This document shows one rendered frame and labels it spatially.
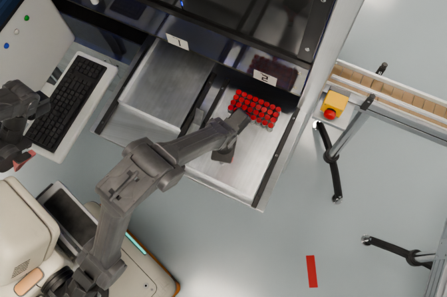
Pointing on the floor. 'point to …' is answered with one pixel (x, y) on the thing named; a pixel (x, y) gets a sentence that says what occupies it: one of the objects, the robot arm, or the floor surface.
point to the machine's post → (336, 34)
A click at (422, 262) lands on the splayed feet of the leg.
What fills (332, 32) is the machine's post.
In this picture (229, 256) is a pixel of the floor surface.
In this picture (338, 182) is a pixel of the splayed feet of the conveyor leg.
